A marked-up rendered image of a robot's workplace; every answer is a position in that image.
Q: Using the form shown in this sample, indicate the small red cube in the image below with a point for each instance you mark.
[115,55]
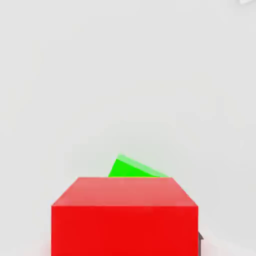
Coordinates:
[124,224]

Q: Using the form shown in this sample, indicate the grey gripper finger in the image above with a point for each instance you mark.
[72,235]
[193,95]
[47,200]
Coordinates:
[200,243]

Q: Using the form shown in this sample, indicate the small green cube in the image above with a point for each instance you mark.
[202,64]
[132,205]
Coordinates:
[128,170]

